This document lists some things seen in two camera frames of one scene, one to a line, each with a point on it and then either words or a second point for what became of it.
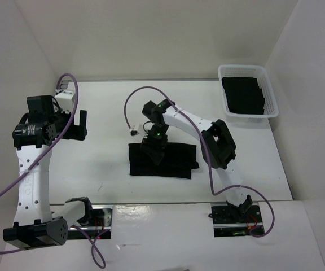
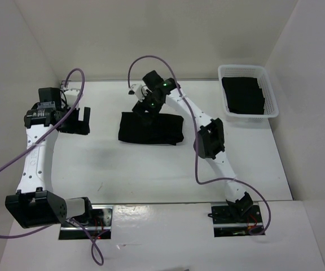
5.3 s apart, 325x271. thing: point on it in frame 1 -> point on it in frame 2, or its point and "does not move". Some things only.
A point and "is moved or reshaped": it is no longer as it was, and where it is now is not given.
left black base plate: (100, 221) does not move
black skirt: (178, 161) is moved or reshaped
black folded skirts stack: (244, 95) does not move
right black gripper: (147, 144) -> (140, 108)
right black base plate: (232, 220) does not move
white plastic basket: (270, 105) does not move
